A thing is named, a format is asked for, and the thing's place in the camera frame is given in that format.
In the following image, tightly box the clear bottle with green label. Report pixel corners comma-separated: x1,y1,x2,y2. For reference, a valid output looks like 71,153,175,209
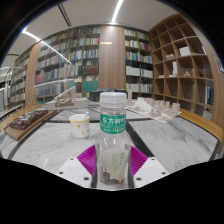
94,92,133,191

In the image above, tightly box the wooden cubby shelf unit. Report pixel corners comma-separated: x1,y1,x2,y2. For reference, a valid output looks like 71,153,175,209
148,13,224,122

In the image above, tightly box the wide bookshelf full of books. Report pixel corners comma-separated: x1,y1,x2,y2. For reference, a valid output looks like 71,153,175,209
6,25,101,105

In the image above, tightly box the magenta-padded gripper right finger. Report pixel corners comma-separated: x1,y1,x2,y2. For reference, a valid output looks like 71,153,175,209
128,145,170,190

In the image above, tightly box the long ceiling light strip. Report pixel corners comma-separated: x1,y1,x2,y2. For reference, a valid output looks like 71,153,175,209
110,0,125,25

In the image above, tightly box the white city block model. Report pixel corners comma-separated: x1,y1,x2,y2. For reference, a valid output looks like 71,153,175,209
125,91,183,125

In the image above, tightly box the dark model on wooden board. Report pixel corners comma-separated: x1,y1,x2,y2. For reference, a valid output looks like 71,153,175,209
3,109,59,143

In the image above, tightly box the narrow bookshelf full of books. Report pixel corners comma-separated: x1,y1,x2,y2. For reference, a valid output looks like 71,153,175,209
123,28,155,100

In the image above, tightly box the white mug with yellow rim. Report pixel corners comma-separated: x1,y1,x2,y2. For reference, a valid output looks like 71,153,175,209
68,113,92,140

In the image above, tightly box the white architectural building model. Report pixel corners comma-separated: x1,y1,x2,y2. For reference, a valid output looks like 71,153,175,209
44,86,90,111

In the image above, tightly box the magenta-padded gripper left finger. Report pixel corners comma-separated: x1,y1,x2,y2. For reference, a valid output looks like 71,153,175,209
55,144,98,190

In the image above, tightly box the dark grey building model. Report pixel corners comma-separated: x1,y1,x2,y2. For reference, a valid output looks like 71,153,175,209
88,90,101,103

